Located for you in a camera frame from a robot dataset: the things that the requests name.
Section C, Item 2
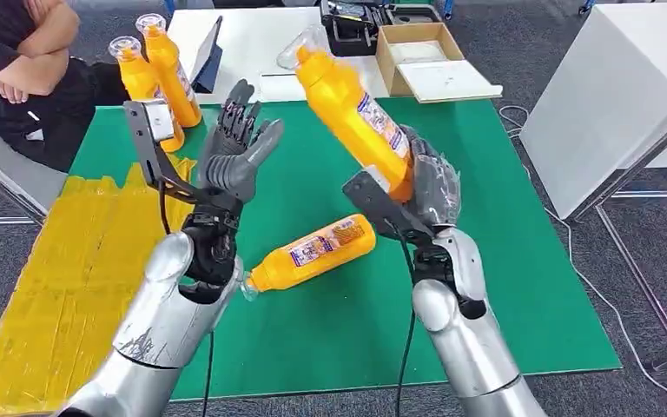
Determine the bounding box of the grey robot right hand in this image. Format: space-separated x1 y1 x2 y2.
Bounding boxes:
399 123 463 229

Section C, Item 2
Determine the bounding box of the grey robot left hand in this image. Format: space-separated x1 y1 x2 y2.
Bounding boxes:
197 78 287 203

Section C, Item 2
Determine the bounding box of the orange drink bottle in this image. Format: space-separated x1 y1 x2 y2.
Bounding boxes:
239 213 378 302
276 25 416 203
135 12 204 129
107 35 187 155

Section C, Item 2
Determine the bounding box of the dark tablet with blue cover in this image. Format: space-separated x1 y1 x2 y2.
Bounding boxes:
189 15 225 95

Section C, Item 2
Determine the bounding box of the open cardboard box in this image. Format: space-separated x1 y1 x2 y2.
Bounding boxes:
374 22 505 105

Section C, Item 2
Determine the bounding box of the white foam insert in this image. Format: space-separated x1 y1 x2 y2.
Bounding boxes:
387 39 449 66

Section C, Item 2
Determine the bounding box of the black tool case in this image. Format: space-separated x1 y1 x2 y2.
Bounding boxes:
318 0 445 58

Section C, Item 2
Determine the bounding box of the white table with metal legs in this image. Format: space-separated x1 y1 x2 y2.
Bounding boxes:
518 2 667 373

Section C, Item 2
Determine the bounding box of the green mat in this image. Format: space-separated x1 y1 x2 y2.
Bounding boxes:
69 96 623 401

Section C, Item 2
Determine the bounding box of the yellow sheet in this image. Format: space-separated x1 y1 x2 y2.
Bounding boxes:
0 154 198 417

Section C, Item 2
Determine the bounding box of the person's left hand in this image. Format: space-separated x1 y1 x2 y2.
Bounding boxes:
0 76 30 106

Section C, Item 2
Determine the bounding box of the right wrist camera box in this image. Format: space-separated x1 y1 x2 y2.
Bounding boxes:
341 166 436 243

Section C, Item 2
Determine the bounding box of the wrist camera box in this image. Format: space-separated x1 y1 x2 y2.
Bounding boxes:
122 98 209 206
341 166 436 243

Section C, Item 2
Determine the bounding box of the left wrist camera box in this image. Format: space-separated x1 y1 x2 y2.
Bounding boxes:
122 98 209 206

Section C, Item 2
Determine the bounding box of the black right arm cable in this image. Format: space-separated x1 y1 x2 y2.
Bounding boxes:
393 221 421 417

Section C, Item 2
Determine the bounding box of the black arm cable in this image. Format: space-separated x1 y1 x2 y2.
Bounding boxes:
157 180 215 417
393 221 421 417

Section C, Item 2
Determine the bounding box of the white floor cable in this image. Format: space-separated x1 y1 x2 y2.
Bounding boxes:
499 104 667 411

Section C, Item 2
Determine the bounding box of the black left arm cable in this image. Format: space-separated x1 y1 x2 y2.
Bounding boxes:
157 180 215 417

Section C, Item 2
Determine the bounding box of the grey table with metal frame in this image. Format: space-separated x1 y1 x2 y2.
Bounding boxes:
0 109 70 227

